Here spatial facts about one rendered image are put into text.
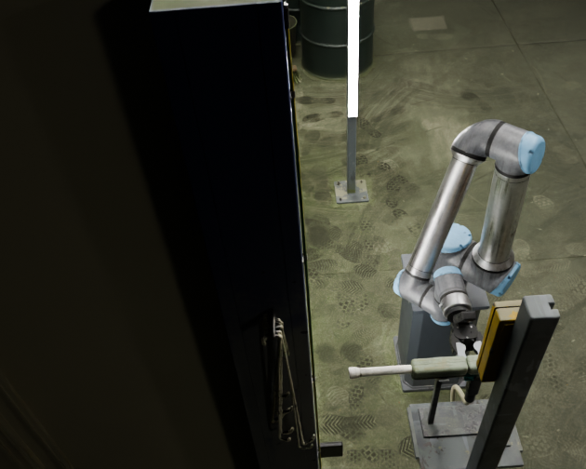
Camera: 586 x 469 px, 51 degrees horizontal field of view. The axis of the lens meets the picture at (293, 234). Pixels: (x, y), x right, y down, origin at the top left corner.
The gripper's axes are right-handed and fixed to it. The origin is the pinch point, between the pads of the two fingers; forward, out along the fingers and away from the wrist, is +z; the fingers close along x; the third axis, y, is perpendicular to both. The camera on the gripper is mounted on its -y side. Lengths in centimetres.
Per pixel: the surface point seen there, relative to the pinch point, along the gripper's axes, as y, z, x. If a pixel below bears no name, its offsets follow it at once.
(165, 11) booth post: -119, 15, 62
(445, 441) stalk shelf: 30.4, 8.0, 6.5
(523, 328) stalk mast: -49, 21, 2
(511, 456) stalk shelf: 30.4, 14.1, -12.4
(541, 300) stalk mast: -55, 19, -1
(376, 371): -3.9, 2.2, 28.5
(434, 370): -4.6, 3.5, 12.4
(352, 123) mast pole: 54, -192, 15
